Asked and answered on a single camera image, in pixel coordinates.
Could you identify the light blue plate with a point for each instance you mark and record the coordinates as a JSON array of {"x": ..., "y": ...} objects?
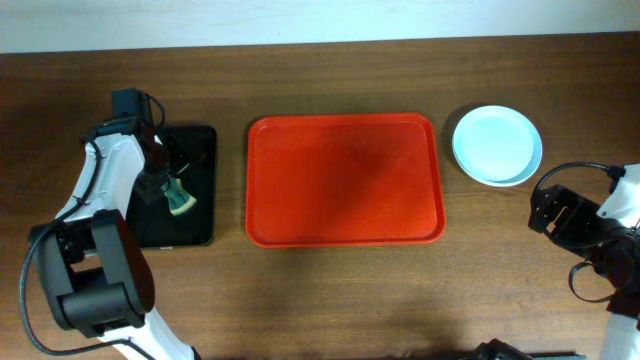
[{"x": 497, "y": 146}]

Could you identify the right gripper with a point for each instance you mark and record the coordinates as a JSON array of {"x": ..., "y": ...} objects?
[{"x": 576, "y": 210}]

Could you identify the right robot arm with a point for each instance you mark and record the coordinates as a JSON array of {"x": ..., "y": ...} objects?
[{"x": 622, "y": 331}]

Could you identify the red plastic tray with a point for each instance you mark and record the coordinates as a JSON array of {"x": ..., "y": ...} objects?
[{"x": 343, "y": 180}]

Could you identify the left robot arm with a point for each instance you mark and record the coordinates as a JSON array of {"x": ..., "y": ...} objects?
[{"x": 91, "y": 269}]

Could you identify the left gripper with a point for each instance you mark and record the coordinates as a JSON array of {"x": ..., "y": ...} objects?
[{"x": 149, "y": 188}]

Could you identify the black plastic tray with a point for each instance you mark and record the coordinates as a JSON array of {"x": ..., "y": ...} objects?
[{"x": 152, "y": 224}]

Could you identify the green yellow sponge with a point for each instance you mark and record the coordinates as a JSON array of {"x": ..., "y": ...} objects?
[{"x": 179, "y": 200}]

